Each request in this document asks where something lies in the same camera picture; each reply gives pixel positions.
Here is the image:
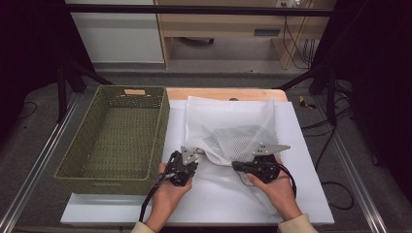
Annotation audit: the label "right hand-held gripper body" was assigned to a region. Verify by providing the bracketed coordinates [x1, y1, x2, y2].
[250, 142, 292, 184]

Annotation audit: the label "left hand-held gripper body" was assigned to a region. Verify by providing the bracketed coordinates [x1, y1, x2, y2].
[165, 146, 199, 187]

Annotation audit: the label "blue denim shorts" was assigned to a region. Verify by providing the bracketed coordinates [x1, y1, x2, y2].
[202, 124, 278, 165]

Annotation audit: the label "white mesh laundry bag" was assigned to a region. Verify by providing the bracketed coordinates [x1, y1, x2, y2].
[184, 95, 283, 216]

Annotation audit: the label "green woven basket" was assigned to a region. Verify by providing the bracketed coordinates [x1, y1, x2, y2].
[53, 84, 171, 196]

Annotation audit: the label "person's right hand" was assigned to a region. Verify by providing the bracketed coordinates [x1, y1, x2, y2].
[246, 157, 303, 222]

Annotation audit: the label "person's left hand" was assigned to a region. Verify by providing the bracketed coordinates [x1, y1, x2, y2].
[147, 162, 194, 224]

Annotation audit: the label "white table board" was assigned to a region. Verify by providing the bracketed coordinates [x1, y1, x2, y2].
[60, 99, 335, 227]

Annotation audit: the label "wooden table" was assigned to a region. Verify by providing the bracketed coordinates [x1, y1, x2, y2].
[165, 87, 289, 103]

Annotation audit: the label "yellow black tool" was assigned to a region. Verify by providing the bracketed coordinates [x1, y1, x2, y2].
[298, 95, 319, 110]

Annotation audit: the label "black metal stand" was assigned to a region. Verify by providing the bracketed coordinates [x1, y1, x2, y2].
[277, 62, 345, 126]
[55, 60, 115, 123]

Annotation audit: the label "light wooden desk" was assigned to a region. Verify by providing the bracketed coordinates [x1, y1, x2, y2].
[154, 0, 336, 71]

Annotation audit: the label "white cabinet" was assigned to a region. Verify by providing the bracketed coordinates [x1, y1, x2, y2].
[64, 0, 165, 64]

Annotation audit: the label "black curtain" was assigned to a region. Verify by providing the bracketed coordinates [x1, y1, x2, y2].
[0, 0, 97, 144]
[310, 0, 412, 196]

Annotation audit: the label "black horizontal bar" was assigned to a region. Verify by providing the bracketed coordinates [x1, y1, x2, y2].
[62, 3, 335, 18]

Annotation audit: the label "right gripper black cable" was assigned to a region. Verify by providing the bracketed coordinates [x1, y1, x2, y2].
[276, 162, 297, 199]

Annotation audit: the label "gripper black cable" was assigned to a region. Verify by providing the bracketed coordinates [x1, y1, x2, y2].
[138, 150, 179, 223]
[276, 162, 297, 199]

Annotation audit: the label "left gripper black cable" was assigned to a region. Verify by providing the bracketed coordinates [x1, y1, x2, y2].
[138, 150, 179, 223]

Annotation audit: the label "long black floor cable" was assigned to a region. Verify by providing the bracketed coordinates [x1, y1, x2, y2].
[300, 106, 355, 171]

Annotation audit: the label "aluminium rail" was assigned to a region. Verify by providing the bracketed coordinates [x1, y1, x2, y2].
[0, 92, 83, 233]
[315, 96, 391, 233]

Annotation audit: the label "looped black floor cable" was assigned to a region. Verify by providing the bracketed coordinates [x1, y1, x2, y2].
[320, 181, 355, 212]

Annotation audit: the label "black hanging cables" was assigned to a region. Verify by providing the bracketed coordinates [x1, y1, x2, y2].
[282, 15, 317, 70]

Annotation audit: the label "thin black floor cable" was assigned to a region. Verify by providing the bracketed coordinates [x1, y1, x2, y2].
[17, 101, 39, 121]

